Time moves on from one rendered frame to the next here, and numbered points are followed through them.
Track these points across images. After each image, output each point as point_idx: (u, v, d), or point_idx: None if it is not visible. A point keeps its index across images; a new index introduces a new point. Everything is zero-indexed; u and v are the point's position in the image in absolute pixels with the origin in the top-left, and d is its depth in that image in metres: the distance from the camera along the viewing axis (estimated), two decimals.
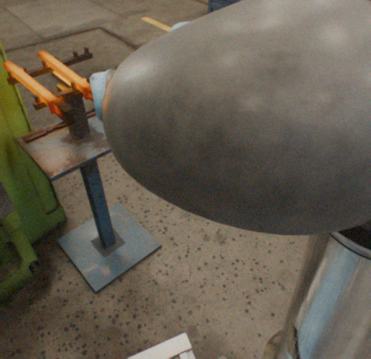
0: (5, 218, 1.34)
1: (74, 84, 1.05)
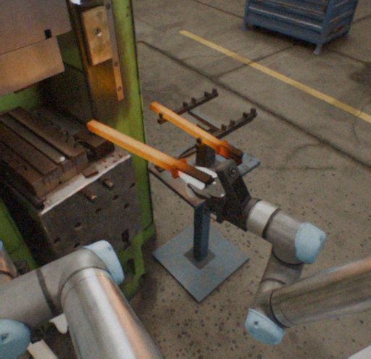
0: (134, 238, 1.50)
1: (226, 126, 1.21)
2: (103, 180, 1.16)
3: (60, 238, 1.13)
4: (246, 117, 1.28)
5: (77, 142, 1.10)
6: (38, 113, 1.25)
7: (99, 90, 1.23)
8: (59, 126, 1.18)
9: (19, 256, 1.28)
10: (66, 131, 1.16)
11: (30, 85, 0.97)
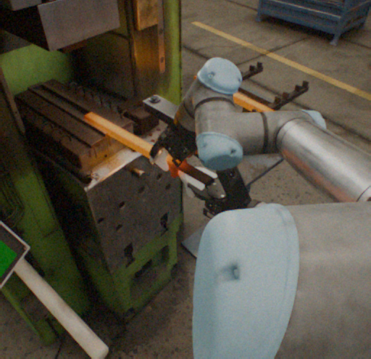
0: (171, 223, 1.41)
1: (280, 98, 1.12)
2: None
3: (103, 218, 1.03)
4: (298, 90, 1.19)
5: (124, 112, 1.01)
6: (75, 85, 1.15)
7: (143, 59, 1.13)
8: (101, 97, 1.09)
9: (53, 240, 1.19)
10: (109, 102, 1.07)
11: (78, 45, 0.88)
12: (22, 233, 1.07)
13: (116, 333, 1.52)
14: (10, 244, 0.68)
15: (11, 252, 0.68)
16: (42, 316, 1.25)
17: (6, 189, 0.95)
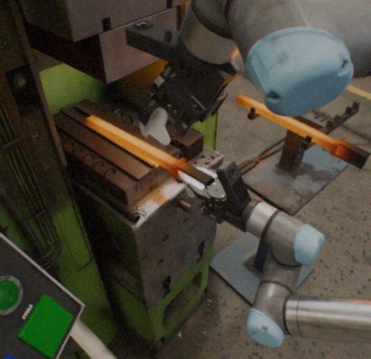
0: (206, 249, 1.33)
1: (334, 122, 1.04)
2: None
3: (147, 254, 0.95)
4: (349, 112, 1.11)
5: (170, 141, 0.93)
6: (111, 106, 1.07)
7: None
8: None
9: (87, 273, 1.11)
10: None
11: None
12: (57, 270, 0.98)
13: None
14: (65, 305, 0.60)
15: (68, 314, 0.59)
16: (73, 352, 1.17)
17: (43, 226, 0.87)
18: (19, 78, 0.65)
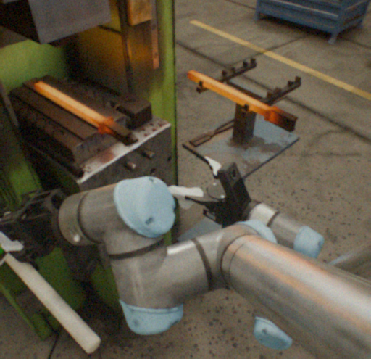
0: None
1: (272, 93, 1.13)
2: (143, 149, 1.08)
3: None
4: (290, 85, 1.20)
5: (117, 106, 1.02)
6: (69, 80, 1.16)
7: (136, 55, 1.14)
8: (95, 92, 1.10)
9: None
10: (102, 97, 1.08)
11: (70, 39, 0.89)
12: None
13: (111, 328, 1.53)
14: None
15: None
16: (37, 310, 1.26)
17: None
18: None
